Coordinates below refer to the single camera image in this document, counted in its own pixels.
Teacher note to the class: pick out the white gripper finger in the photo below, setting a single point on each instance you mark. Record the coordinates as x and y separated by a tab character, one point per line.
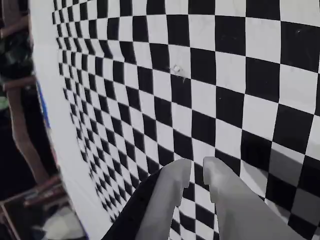
232	207

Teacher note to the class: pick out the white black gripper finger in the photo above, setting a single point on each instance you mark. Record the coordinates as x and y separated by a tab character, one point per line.
160	200

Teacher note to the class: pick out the blue tape strip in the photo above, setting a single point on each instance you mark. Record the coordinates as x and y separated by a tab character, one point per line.
43	105

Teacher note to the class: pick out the black white checkered mat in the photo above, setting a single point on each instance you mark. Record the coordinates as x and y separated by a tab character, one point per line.
200	87

